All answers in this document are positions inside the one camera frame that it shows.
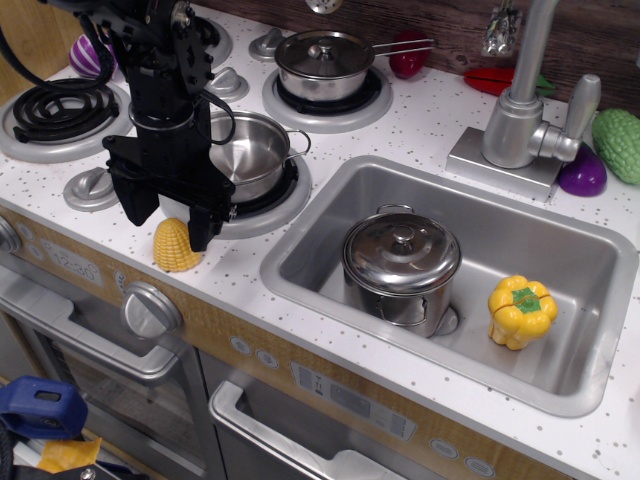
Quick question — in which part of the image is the front right stove burner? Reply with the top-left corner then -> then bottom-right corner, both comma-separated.
159,149 -> 313,240

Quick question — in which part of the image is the steel lidded saucepan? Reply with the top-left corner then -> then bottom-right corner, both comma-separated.
275,30 -> 437,102

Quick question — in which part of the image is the purple toy eggplant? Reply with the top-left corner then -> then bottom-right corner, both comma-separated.
558,143 -> 607,197

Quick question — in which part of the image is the dark red toy fruit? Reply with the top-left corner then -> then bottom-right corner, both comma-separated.
389,30 -> 430,80

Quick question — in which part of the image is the silver dishwasher door handle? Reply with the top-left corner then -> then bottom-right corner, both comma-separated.
209,381 -> 402,480

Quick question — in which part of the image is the large silver oven dial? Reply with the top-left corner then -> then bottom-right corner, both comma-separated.
120,281 -> 183,339

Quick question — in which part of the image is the front silver stove knob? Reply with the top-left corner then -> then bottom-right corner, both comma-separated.
63,167 -> 119,212

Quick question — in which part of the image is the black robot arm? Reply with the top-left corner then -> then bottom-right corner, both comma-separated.
53,1 -> 236,252

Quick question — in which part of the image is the silver oven door handle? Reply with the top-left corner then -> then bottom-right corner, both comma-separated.
1,267 -> 179,386

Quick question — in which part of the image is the back silver stove knob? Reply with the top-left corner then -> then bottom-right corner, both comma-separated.
248,27 -> 290,63

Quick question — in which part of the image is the silver sink basin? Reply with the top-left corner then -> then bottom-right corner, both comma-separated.
259,154 -> 640,419

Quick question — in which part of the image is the hanging silver utensil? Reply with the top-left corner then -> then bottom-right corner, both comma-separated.
481,1 -> 523,58

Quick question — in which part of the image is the yellow toy corn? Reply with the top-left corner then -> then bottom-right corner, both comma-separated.
153,218 -> 202,272

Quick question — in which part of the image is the purple white striped toy onion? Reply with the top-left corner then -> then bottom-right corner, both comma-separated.
68,34 -> 101,79

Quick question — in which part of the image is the blue clamp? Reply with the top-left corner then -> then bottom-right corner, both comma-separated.
1,376 -> 88,440

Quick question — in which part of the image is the middle silver stove knob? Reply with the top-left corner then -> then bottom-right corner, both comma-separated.
206,67 -> 249,102

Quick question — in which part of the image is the steel pan with loop handles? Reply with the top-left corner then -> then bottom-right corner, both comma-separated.
209,111 -> 311,203

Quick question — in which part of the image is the silver toy faucet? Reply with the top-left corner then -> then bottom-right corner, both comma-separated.
446,0 -> 601,202

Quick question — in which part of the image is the yellow toy bell pepper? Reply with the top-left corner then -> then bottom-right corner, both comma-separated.
488,275 -> 558,351

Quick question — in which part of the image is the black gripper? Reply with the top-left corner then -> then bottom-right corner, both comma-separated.
102,107 -> 235,252

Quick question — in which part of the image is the yellow tape piece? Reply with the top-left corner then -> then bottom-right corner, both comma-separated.
37,438 -> 102,474

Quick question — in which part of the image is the back right stove burner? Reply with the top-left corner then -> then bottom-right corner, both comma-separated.
262,67 -> 393,134

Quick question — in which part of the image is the green bumpy toy vegetable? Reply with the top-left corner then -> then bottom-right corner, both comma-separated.
592,109 -> 639,185

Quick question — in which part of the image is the front left black coil burner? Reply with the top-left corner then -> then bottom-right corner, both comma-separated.
1,78 -> 133,164

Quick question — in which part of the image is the steel lidded pot in sink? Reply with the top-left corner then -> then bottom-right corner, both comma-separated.
341,204 -> 462,338

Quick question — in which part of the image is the red toy carrot slice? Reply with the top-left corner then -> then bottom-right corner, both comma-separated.
463,67 -> 556,97

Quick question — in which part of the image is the hanging silver strainer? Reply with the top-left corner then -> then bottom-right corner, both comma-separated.
305,0 -> 343,15

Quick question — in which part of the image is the silver stove knob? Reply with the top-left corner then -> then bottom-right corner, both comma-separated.
63,167 -> 119,212
206,67 -> 249,102
248,27 -> 290,63

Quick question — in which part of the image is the small silver edge dial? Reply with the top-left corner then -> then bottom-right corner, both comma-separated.
0,217 -> 22,253

